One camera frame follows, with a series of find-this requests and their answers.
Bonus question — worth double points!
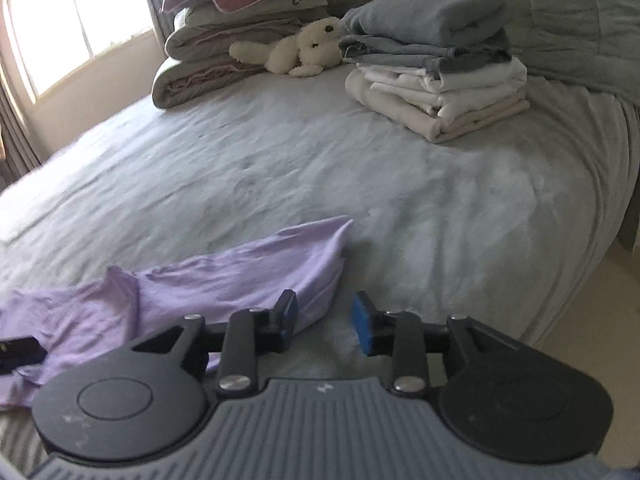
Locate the white plush toy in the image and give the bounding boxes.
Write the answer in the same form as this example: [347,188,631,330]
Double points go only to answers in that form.
[229,16,347,79]

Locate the window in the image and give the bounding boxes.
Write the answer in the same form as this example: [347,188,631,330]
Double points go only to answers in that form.
[2,0,156,99]

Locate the bed with grey sheet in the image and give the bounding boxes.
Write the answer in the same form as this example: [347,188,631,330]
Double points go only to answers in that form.
[0,60,640,461]

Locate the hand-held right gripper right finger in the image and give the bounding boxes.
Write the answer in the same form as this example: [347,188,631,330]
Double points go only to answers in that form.
[352,291,522,394]

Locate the folded dark grey garment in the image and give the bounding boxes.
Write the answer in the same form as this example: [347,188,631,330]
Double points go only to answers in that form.
[340,30,514,74]

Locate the folded grey knit sweater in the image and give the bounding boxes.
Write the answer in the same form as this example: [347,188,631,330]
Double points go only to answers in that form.
[339,0,517,49]

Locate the purple pants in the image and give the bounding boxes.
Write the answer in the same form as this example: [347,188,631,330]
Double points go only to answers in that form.
[0,215,354,409]

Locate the folded white garment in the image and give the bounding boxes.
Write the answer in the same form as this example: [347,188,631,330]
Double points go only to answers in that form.
[357,56,529,107]

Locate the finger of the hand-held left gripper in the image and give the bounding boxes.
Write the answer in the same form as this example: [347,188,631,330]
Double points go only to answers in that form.
[0,337,45,376]

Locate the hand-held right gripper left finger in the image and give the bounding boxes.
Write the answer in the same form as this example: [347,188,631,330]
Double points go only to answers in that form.
[130,289,300,394]

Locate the grey patterned curtain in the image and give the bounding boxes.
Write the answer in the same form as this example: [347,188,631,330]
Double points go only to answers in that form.
[0,75,42,187]

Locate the folded beige garment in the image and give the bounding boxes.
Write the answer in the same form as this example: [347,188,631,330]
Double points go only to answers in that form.
[345,70,532,145]

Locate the grey pillow white piping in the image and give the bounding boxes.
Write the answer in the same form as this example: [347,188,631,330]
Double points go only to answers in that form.
[172,0,332,29]

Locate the folded grey quilt pink trim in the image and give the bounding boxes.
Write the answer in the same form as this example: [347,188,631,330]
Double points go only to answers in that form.
[165,9,302,64]
[151,54,269,110]

